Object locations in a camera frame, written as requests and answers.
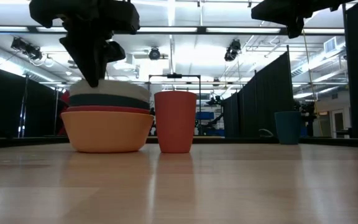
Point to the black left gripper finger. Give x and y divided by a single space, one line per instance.
89 59
115 51

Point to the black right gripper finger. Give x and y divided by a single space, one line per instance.
295 31

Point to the cream white bowl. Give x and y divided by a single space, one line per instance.
120 88

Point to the dark teal bowl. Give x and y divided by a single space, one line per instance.
107 101

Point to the orange bowl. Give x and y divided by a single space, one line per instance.
107 132

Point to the red-orange cup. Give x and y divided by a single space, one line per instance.
175 121

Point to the teal cup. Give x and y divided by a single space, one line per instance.
287 127

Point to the white air vent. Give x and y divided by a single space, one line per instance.
330 45

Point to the black stage light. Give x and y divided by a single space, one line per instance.
232 53
154 53
30 49

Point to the red structure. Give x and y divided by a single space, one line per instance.
64 96

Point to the metal stand pole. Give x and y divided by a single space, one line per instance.
23 118

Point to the doorway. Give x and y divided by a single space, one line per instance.
339 124

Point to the blue equipment box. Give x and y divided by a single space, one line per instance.
204 115

